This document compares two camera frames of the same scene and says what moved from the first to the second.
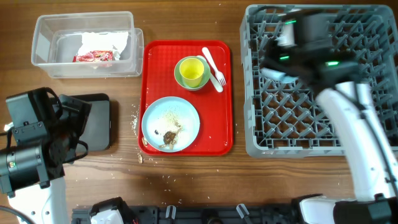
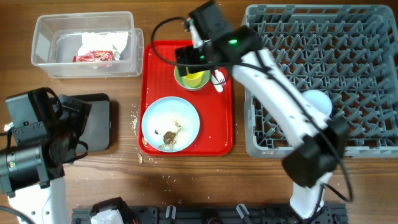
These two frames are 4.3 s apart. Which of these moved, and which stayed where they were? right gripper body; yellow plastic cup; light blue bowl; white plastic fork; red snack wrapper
Moved: light blue bowl; right gripper body
Stayed: yellow plastic cup; white plastic fork; red snack wrapper
